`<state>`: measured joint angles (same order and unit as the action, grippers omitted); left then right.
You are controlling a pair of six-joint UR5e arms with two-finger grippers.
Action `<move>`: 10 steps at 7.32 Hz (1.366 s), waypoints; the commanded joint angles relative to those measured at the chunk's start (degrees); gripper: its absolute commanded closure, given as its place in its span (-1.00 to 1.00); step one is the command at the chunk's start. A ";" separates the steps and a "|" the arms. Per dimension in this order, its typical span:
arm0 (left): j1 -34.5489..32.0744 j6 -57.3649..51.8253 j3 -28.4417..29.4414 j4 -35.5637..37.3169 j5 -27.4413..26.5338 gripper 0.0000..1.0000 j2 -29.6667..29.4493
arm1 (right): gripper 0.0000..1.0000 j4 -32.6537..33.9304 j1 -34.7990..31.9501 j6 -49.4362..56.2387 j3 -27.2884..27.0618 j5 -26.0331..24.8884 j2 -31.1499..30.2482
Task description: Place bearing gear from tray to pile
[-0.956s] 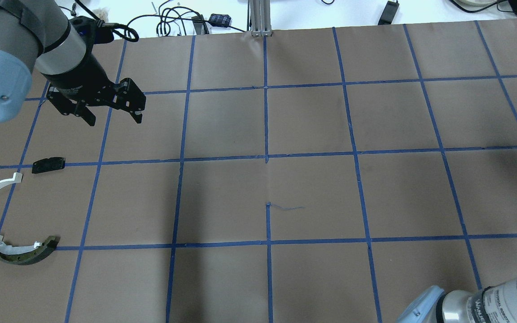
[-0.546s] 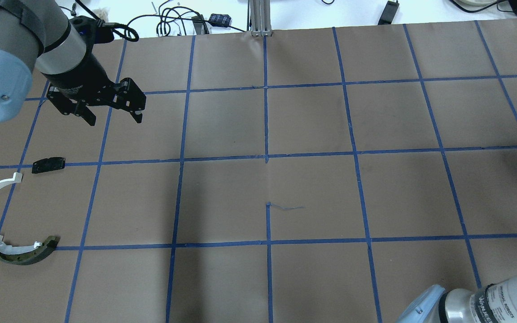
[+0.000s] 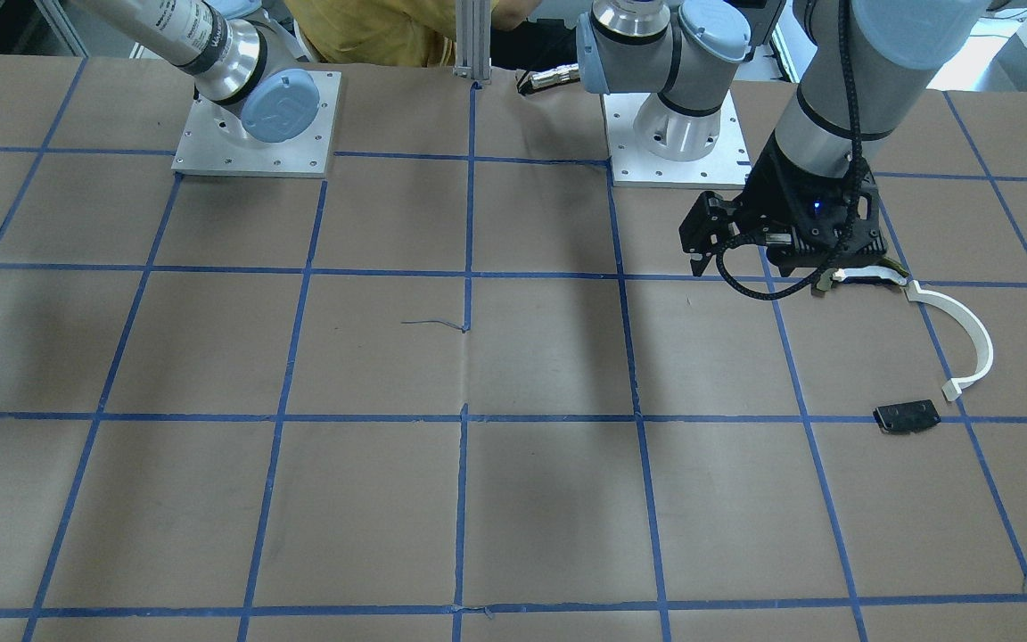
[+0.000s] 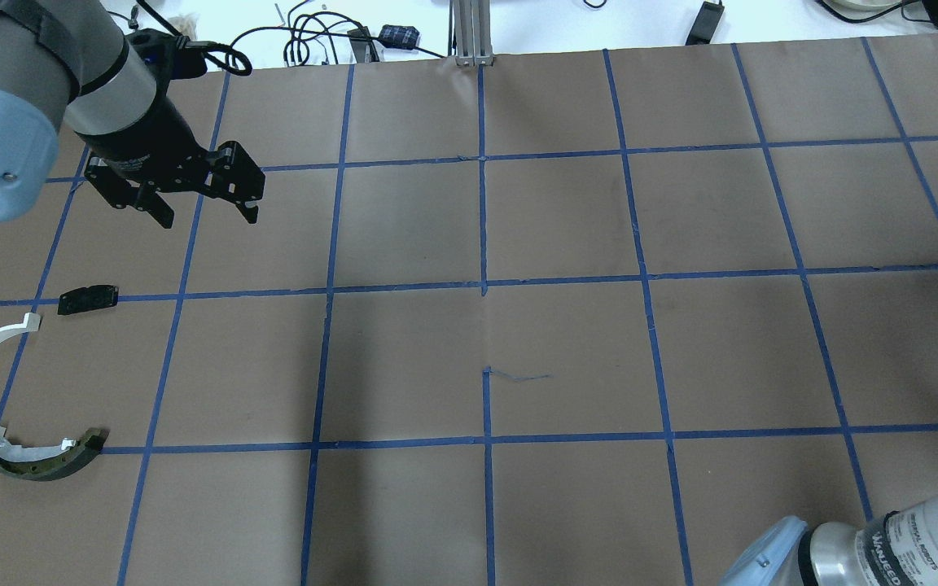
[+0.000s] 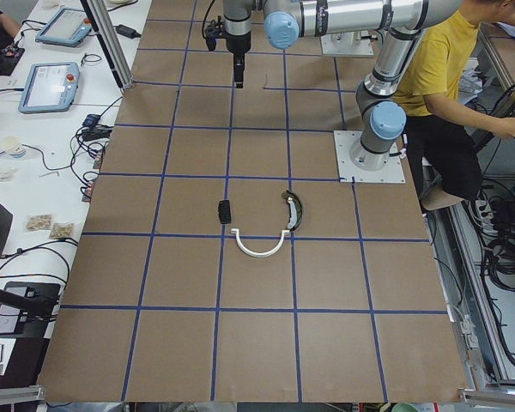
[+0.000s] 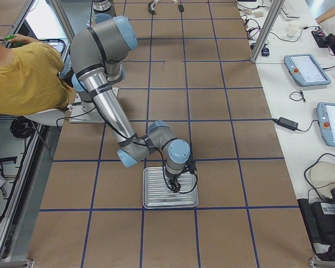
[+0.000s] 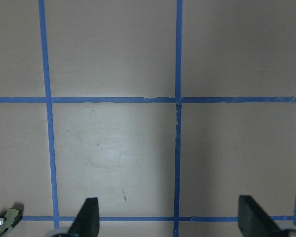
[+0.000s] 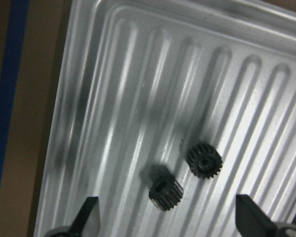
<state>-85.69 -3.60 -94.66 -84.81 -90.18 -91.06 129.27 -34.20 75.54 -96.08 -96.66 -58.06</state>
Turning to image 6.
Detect person in yellow shirt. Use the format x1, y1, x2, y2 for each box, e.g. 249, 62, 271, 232
0, 34, 72, 116

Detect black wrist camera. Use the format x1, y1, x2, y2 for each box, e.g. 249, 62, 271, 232
185, 160, 197, 175

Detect blue teach pendant near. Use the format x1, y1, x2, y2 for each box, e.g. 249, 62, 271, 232
317, 102, 335, 147

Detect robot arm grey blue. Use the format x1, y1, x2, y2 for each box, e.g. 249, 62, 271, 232
70, 16, 194, 193
92, 0, 116, 16

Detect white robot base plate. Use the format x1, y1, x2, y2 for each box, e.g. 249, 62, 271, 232
69, 87, 119, 124

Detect aluminium frame post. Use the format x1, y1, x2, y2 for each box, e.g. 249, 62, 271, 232
250, 0, 285, 64

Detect small black remote part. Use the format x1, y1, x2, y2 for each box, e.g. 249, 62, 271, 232
178, 4, 184, 12

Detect black device box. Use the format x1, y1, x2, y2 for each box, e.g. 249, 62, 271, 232
298, 199, 335, 261

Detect olive brake shoe part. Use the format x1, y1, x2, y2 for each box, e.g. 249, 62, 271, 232
147, 1, 156, 15

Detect blue teach pendant far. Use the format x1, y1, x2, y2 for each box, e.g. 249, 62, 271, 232
284, 54, 331, 87

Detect silver ribbed metal tray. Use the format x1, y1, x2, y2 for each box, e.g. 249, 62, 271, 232
142, 166, 199, 209

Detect blue teach pendant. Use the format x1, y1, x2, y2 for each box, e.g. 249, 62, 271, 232
317, 102, 335, 147
284, 54, 331, 87

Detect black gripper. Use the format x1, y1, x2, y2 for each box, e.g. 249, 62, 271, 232
167, 176, 181, 193

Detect black power adapter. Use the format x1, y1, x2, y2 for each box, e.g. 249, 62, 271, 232
272, 117, 298, 131

